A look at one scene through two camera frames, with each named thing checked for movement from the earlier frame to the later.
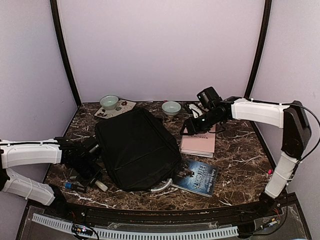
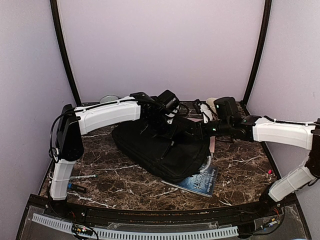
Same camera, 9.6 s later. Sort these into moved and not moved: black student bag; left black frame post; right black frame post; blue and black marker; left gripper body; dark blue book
Moved: left gripper body; black student bag
Not moved: left black frame post; blue and black marker; right black frame post; dark blue book
